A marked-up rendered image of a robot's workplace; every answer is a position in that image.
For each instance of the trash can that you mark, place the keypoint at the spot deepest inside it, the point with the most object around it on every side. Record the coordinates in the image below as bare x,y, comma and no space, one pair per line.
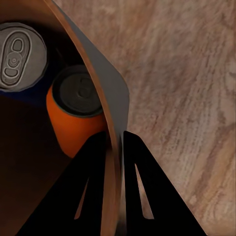
31,160

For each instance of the can of soda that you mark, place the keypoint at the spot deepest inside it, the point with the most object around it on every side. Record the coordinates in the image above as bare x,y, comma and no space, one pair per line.
49,121
29,62
75,109

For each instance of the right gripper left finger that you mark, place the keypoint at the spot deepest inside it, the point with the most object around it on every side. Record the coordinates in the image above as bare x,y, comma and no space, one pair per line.
54,216

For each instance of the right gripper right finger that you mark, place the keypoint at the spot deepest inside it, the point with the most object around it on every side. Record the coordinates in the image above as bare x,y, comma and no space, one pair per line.
171,215

